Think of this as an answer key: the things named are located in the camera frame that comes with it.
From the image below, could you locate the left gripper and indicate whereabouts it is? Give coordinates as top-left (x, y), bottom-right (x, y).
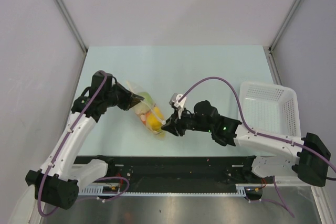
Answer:
top-left (103, 81), bottom-right (143, 111)

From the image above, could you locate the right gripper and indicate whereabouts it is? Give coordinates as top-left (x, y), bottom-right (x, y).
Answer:
top-left (162, 105), bottom-right (213, 136)

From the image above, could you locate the yellow fake bell pepper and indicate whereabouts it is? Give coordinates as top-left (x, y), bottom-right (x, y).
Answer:
top-left (146, 106), bottom-right (164, 132)

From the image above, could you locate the clear zip top bag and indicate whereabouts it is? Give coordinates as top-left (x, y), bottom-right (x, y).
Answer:
top-left (133, 83), bottom-right (166, 140)

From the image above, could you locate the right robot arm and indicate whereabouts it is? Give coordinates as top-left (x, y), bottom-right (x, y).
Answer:
top-left (162, 100), bottom-right (331, 187)

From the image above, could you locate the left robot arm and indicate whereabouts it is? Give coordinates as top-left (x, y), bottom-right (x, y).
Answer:
top-left (25, 70), bottom-right (144, 217)

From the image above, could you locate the green fake cabbage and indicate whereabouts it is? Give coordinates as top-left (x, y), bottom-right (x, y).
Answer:
top-left (138, 92), bottom-right (155, 106)

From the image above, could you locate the white perforated plastic basket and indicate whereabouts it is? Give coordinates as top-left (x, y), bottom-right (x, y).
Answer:
top-left (237, 81), bottom-right (302, 183)

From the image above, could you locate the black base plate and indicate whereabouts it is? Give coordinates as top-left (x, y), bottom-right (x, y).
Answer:
top-left (70, 155), bottom-right (263, 194)

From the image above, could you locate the white slotted cable duct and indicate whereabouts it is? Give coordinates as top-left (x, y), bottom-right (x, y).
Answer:
top-left (77, 184), bottom-right (263, 198)

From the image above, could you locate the left aluminium frame post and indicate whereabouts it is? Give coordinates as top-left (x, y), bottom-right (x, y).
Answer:
top-left (53, 0), bottom-right (88, 55)

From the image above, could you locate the aluminium frame post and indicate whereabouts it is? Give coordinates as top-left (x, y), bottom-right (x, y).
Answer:
top-left (53, 0), bottom-right (88, 55)
top-left (268, 0), bottom-right (303, 53)

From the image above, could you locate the right aluminium frame post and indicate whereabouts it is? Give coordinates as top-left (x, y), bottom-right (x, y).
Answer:
top-left (268, 0), bottom-right (303, 53)

